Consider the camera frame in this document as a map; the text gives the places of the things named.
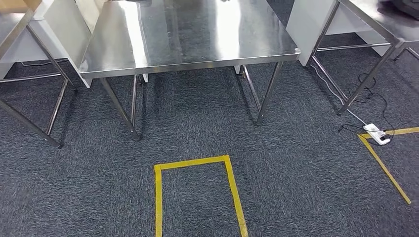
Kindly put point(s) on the white power strip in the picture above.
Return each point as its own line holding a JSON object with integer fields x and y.
{"x": 374, "y": 132}

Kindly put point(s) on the yellow floor tape outline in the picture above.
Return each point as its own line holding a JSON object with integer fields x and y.
{"x": 383, "y": 166}

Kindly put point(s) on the brown cardboard sheet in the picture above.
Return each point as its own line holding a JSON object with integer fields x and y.
{"x": 16, "y": 5}

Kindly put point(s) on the steel table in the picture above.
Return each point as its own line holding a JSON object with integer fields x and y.
{"x": 8, "y": 29}
{"x": 370, "y": 13}

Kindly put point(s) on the steel workbench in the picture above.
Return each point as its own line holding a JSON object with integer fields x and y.
{"x": 180, "y": 32}

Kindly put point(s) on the yellow floor tape rectangle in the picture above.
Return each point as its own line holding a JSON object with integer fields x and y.
{"x": 193, "y": 162}

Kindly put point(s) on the white partition panel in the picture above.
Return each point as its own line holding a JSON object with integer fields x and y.
{"x": 65, "y": 32}
{"x": 301, "y": 32}

